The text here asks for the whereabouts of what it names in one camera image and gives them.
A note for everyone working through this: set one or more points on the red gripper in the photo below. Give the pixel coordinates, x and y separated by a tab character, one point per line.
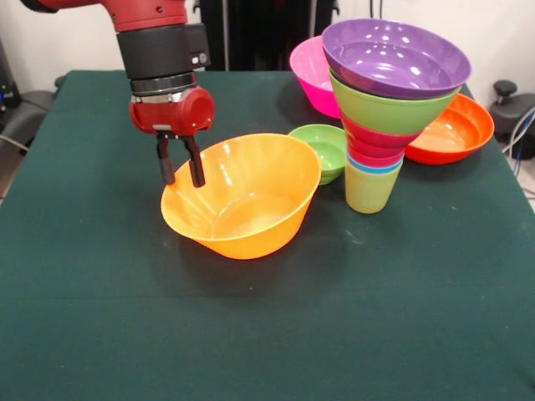
171	115

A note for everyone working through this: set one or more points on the large green bowl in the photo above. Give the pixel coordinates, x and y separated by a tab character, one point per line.
384	117

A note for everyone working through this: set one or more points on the small red bowl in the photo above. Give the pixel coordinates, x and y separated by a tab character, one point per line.
372	140

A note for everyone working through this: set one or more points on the black equipment with knob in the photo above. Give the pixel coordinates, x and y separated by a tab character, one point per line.
516	115

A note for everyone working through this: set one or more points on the yellow cup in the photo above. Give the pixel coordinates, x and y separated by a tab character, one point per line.
368	192

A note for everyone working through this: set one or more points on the black electronics box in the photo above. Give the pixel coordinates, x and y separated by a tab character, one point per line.
7	92

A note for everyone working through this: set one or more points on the dark green tablecloth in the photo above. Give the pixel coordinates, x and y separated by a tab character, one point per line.
125	326

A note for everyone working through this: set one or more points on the small green bowl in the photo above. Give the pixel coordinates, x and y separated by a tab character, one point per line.
330	146

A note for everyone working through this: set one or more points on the red-orange bowl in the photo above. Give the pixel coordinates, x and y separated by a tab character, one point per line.
455	133

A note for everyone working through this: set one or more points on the large orange bowl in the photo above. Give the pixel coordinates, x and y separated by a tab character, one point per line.
251	196

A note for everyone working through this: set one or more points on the red cup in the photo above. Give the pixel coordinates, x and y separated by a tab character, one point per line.
372	159

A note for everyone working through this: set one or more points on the black table clamp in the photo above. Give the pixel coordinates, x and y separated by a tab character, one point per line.
60	81

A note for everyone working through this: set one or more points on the purple bowl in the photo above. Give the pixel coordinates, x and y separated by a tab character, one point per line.
397	58

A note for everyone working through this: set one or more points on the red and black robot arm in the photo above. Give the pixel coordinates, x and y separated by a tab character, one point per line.
159	46

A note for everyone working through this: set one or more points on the blue cup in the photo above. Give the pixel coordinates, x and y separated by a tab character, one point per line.
355	164

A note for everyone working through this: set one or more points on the pink bowl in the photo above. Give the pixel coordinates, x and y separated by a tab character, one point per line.
311	75

